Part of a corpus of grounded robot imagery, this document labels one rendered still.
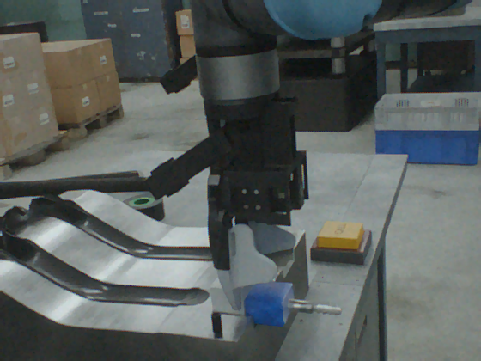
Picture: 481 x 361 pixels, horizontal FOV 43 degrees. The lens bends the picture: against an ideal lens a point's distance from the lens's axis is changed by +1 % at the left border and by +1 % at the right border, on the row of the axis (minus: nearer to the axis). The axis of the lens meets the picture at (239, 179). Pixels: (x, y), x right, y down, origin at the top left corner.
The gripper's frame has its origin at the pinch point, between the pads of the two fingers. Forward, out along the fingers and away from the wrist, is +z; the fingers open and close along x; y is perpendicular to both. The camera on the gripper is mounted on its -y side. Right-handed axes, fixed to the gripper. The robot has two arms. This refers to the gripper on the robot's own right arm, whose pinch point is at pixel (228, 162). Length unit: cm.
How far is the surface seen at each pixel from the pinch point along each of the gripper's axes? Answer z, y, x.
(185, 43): 49, -297, 599
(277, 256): 7.3, 12.1, -15.7
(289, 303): 5.3, 17.7, -29.6
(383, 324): 55, 16, 46
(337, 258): 14.3, 16.4, -1.5
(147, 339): 7.1, 4.4, -36.1
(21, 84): 34, -269, 268
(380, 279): 43, 16, 45
